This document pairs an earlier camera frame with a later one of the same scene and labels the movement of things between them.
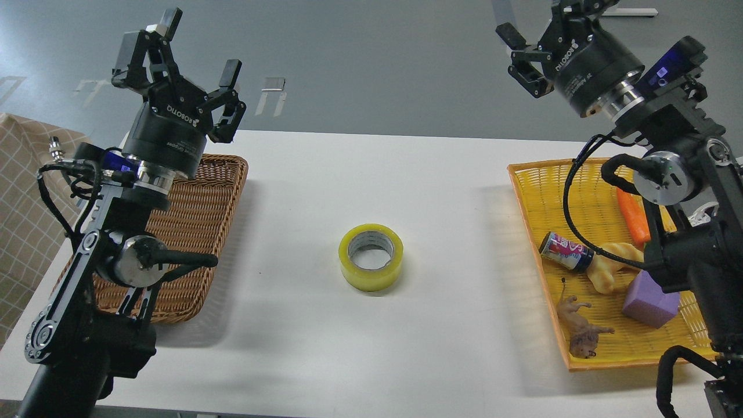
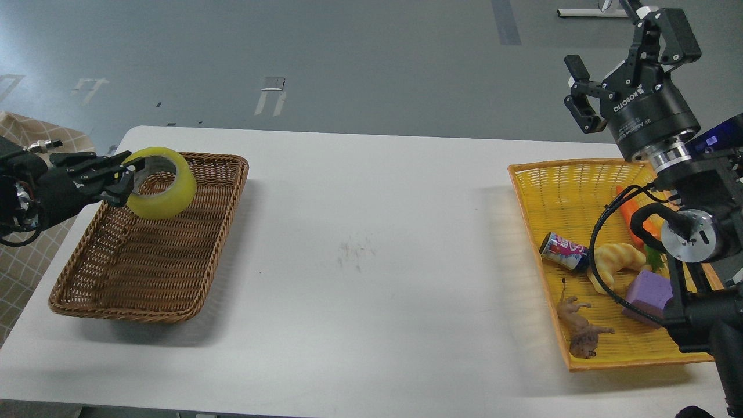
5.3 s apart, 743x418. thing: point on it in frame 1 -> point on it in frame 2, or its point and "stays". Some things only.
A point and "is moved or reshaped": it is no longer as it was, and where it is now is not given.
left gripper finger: [226, 97] -> [105, 165]
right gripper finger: [522, 69] -> [585, 96]
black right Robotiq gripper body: [585, 63] -> [643, 108]
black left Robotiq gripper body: [170, 129] -> [71, 181]
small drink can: [559, 249] stays
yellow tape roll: [371, 257] is moved or reshaped
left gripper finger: [130, 73] -> [120, 184]
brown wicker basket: [198, 218] stays
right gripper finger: [565, 10] -> [664, 38]
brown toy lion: [584, 335] stays
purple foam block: [645, 301] stays
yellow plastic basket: [587, 230] stays
